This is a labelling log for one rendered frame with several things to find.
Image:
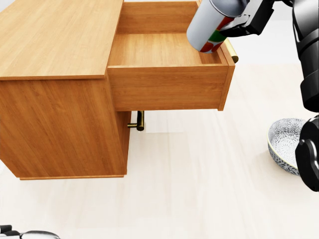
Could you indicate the open wooden drawer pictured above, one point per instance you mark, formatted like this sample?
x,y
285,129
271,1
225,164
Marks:
x,y
164,87

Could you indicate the blue white patterned bowl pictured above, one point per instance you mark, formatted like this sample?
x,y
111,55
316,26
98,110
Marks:
x,y
284,142

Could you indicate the white ketchup tin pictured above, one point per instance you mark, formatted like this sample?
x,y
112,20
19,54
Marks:
x,y
202,26

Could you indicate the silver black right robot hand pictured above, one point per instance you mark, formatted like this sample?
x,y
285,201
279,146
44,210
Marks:
x,y
256,17

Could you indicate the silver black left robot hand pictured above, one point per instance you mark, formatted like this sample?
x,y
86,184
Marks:
x,y
32,235

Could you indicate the wooden cabinet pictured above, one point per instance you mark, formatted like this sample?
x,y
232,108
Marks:
x,y
54,112

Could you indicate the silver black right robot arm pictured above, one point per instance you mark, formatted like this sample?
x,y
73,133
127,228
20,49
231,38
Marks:
x,y
310,62

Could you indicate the closed wooden drawer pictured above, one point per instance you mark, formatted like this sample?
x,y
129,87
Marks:
x,y
123,144

